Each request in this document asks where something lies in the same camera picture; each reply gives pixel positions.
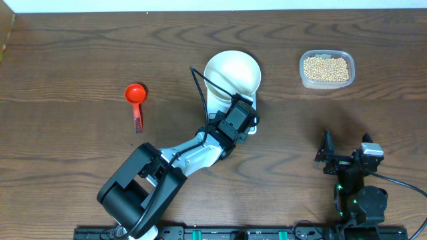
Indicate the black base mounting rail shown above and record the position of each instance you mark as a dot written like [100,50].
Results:
[182,233]

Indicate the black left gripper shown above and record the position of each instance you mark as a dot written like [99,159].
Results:
[243,130]

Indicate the cream round bowl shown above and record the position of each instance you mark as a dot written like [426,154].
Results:
[233,71]

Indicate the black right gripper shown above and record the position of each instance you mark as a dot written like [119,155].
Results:
[339,162]

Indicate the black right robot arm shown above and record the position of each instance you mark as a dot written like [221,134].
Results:
[361,207]

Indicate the tan soybeans pile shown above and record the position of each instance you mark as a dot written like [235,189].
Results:
[326,70]

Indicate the clear plastic container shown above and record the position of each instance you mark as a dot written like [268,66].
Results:
[327,54]

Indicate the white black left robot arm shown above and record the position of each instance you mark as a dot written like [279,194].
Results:
[144,186]

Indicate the white digital kitchen scale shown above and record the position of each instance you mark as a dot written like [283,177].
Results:
[214,105]

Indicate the red measuring scoop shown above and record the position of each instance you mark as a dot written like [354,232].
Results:
[135,94]

